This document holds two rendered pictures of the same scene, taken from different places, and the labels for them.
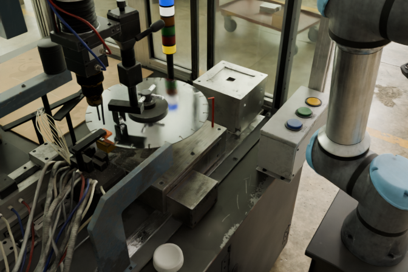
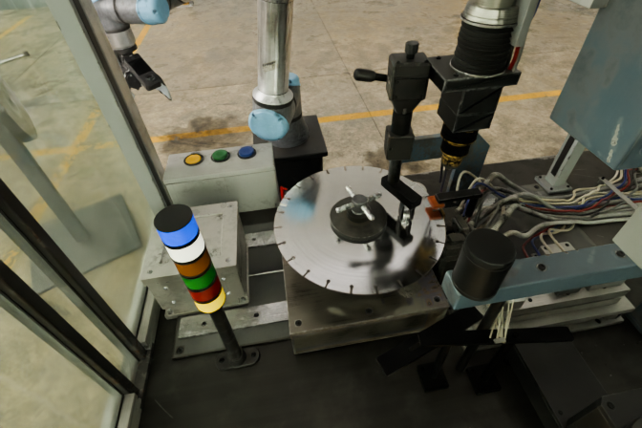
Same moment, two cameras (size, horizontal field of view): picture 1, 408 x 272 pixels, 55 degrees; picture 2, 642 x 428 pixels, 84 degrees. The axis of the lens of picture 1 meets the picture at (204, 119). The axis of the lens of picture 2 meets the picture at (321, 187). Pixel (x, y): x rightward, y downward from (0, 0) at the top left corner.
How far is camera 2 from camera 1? 1.32 m
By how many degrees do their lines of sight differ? 90
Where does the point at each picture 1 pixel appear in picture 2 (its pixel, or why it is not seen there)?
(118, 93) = (370, 268)
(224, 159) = not seen: hidden behind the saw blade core
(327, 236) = (307, 149)
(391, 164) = not seen: hidden behind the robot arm
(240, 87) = (208, 218)
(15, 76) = not seen: outside the picture
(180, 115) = (336, 188)
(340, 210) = (278, 152)
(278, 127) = (259, 158)
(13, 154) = (545, 370)
